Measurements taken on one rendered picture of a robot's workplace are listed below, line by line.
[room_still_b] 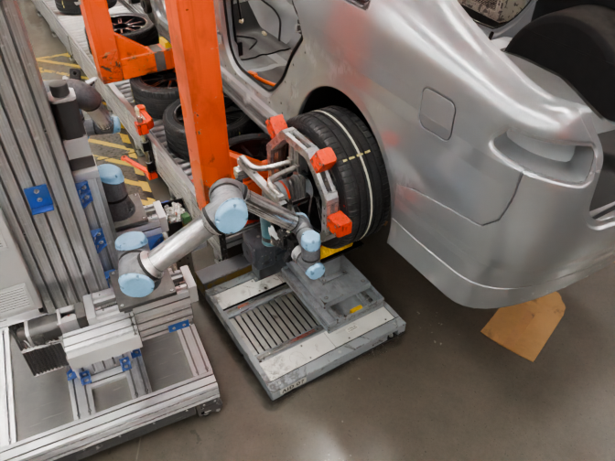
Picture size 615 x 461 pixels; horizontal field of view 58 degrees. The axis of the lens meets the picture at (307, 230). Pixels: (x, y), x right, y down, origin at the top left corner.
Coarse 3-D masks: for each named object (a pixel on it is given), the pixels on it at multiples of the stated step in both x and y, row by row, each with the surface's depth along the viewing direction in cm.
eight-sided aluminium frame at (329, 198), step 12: (288, 132) 251; (276, 144) 261; (300, 144) 243; (312, 144) 243; (276, 156) 277; (276, 168) 282; (312, 168) 238; (276, 180) 284; (324, 180) 242; (324, 192) 237; (336, 192) 239; (324, 204) 240; (336, 204) 241; (324, 216) 245; (324, 228) 248; (324, 240) 252
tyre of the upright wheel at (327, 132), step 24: (288, 120) 262; (312, 120) 247; (360, 120) 249; (336, 144) 238; (360, 144) 242; (336, 168) 238; (360, 168) 240; (384, 168) 244; (360, 192) 240; (384, 192) 247; (360, 216) 246; (384, 216) 256; (336, 240) 261
